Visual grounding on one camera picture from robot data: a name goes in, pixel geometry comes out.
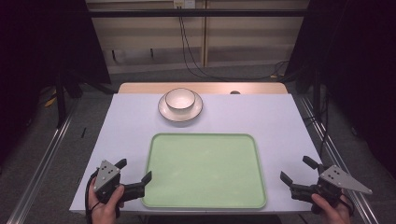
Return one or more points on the aluminium floor rail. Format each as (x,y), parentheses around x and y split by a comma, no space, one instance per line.
(333,155)
(40,168)

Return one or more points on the person's left hand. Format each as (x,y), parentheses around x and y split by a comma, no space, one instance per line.
(106,211)

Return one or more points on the white plate with dark rim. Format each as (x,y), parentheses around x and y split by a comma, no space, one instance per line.
(180,115)

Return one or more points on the pale lavender table sheet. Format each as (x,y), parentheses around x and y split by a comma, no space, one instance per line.
(124,124)

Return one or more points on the yellow floor tape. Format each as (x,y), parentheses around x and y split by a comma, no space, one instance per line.
(50,101)

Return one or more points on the small black stick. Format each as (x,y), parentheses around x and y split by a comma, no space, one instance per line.
(83,132)

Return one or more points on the black curtain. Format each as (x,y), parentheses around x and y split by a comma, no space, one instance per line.
(361,62)
(37,46)

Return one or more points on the dark horizontal bar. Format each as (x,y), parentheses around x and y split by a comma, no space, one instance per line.
(199,13)

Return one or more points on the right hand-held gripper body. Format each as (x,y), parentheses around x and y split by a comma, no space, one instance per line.
(336,180)

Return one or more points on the light green tray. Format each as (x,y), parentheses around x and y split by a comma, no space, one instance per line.
(204,171)

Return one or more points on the white wall socket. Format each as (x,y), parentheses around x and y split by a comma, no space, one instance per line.
(184,3)

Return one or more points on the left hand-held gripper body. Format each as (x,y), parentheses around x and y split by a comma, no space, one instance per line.
(107,175)

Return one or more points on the dark round table grommet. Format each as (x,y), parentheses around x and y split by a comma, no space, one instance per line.
(235,92)

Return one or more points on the person's right hand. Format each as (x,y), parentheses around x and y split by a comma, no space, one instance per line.
(331,213)

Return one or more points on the black metal stand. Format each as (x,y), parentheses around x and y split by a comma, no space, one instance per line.
(61,102)

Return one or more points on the white bowl with dark rim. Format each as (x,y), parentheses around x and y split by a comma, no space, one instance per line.
(180,99)

